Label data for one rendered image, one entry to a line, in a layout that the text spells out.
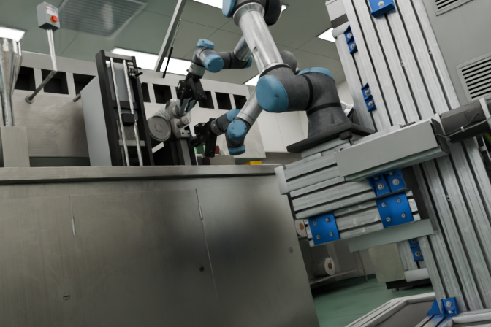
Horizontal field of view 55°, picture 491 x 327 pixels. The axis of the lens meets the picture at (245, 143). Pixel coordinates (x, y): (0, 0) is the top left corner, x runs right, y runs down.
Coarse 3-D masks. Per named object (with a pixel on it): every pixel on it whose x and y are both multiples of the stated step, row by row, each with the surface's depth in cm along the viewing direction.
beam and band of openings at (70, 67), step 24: (24, 72) 218; (48, 72) 223; (72, 72) 229; (96, 72) 238; (144, 72) 259; (72, 96) 224; (144, 96) 260; (168, 96) 270; (216, 96) 301; (240, 96) 310
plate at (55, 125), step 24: (0, 96) 201; (24, 96) 208; (48, 96) 216; (0, 120) 197; (24, 120) 204; (48, 120) 212; (72, 120) 220; (192, 120) 271; (48, 144) 208; (72, 144) 216; (216, 144) 277
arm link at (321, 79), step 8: (304, 72) 151; (312, 72) 150; (320, 72) 150; (328, 72) 151; (312, 80) 148; (320, 80) 149; (328, 80) 150; (312, 88) 146; (320, 88) 148; (328, 88) 149; (336, 88) 153; (312, 96) 147; (320, 96) 148; (328, 96) 148; (336, 96) 150; (312, 104) 148; (320, 104) 147
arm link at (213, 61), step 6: (204, 54) 200; (210, 54) 197; (216, 54) 199; (222, 54) 200; (228, 54) 201; (204, 60) 198; (210, 60) 195; (216, 60) 196; (222, 60) 197; (228, 60) 200; (210, 66) 196; (216, 66) 197; (222, 66) 198; (228, 66) 202; (216, 72) 199
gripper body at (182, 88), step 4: (188, 72) 211; (188, 76) 213; (192, 76) 209; (196, 76) 209; (200, 76) 210; (180, 80) 214; (184, 80) 215; (188, 80) 214; (180, 84) 214; (184, 84) 212; (188, 84) 214; (176, 88) 216; (180, 88) 215; (184, 88) 213; (188, 88) 211; (180, 92) 214; (188, 92) 211; (192, 92) 213; (188, 96) 213; (192, 96) 214
